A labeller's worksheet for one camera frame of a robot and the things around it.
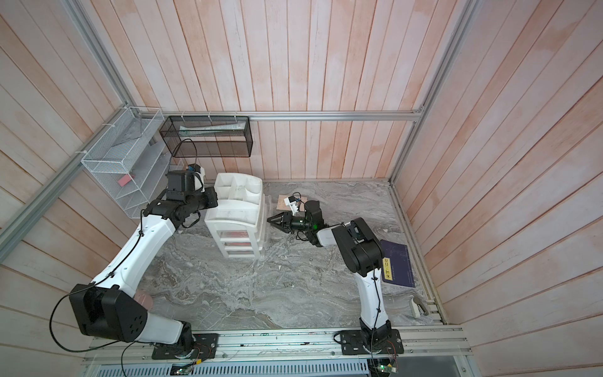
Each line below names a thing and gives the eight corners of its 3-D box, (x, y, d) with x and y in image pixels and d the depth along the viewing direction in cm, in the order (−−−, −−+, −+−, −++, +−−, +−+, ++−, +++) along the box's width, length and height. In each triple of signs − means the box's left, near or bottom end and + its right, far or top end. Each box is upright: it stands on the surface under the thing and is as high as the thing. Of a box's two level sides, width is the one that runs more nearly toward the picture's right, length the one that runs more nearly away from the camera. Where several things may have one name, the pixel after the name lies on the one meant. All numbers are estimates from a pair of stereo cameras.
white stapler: (414, 317, 81) (417, 315, 79) (408, 298, 85) (411, 295, 83) (426, 317, 81) (429, 315, 79) (419, 298, 85) (423, 295, 83)
